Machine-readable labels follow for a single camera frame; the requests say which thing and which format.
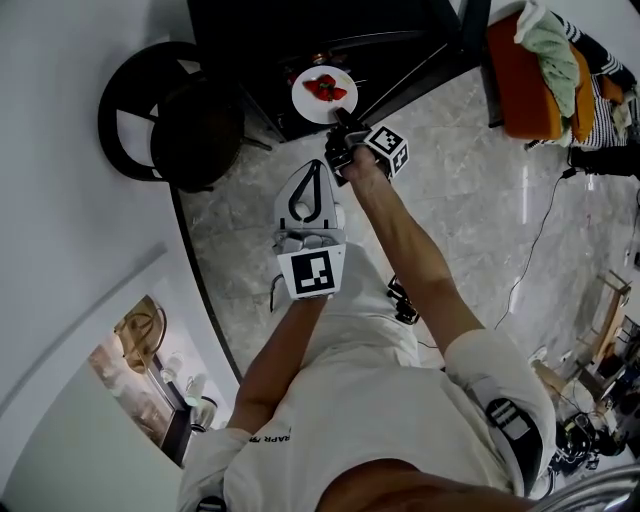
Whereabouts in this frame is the person's white shirt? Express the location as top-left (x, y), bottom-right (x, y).
top-left (177, 243), bottom-right (559, 512)

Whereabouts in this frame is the wooden frame stool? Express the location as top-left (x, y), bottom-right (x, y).
top-left (574, 269), bottom-right (634, 382)

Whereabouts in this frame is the black round chair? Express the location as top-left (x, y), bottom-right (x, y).
top-left (97, 41), bottom-right (274, 194)

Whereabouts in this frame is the person's chin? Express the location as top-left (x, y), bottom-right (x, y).
top-left (319, 458), bottom-right (534, 512)

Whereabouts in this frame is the white bottle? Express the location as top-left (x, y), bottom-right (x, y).
top-left (184, 373), bottom-right (209, 407)
top-left (160, 352), bottom-right (186, 385)

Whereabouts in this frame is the green knitted cloth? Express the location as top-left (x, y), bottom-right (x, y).
top-left (513, 1), bottom-right (582, 119)

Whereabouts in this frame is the metal kettle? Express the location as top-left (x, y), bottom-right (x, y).
top-left (188, 395), bottom-right (219, 432)

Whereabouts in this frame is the orange sofa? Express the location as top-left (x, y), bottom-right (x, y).
top-left (482, 3), bottom-right (626, 147)

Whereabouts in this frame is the black device on floor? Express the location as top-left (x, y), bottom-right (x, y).
top-left (385, 274), bottom-right (422, 326)

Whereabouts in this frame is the person's left forearm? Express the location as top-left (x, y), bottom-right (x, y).
top-left (227, 294), bottom-right (332, 432)

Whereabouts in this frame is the black flat box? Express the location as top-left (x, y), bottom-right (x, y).
top-left (568, 146), bottom-right (640, 177)

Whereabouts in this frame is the black glossy table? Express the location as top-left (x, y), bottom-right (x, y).
top-left (187, 0), bottom-right (494, 144)

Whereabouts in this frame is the person's right forearm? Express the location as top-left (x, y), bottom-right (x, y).
top-left (344, 148), bottom-right (485, 351)

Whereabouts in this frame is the white plate of strawberries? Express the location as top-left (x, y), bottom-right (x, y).
top-left (291, 65), bottom-right (359, 124)

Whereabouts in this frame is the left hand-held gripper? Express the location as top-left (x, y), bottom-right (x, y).
top-left (271, 159), bottom-right (349, 302)

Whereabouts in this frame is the navy white striped cloth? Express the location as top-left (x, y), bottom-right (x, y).
top-left (549, 9), bottom-right (640, 150)

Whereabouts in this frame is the black floor cable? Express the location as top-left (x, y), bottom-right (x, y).
top-left (493, 168), bottom-right (577, 331)

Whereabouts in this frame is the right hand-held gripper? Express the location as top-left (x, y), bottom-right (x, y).
top-left (324, 106), bottom-right (409, 188)

